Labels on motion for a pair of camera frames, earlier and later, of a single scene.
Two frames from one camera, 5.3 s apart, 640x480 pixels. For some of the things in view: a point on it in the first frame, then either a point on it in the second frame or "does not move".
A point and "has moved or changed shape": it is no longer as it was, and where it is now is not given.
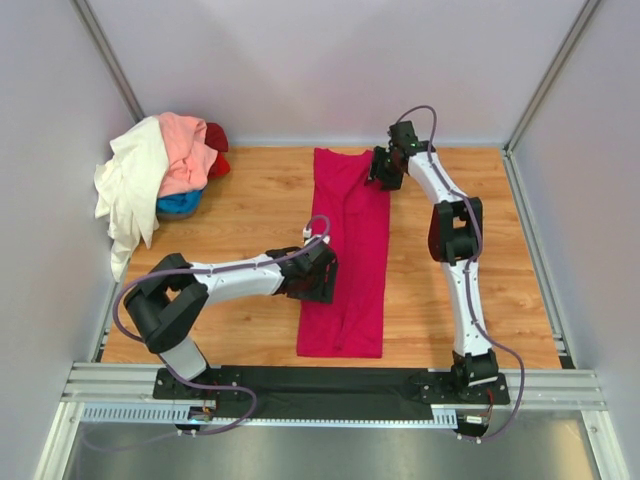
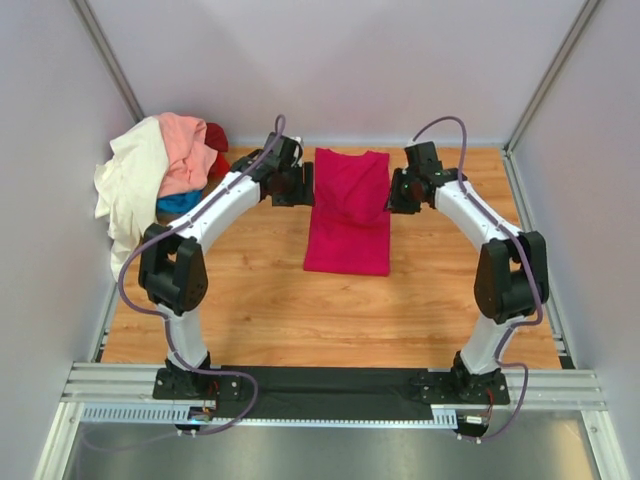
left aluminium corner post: x=107 y=56 does not move
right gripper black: x=378 y=173 -> x=393 y=204
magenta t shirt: x=353 y=218 has moved or changed shape
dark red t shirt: x=215 y=137 does not move
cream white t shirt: x=129 y=187 does not move
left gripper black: x=325 y=292 -> x=304 y=195
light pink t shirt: x=190 y=159 does not move
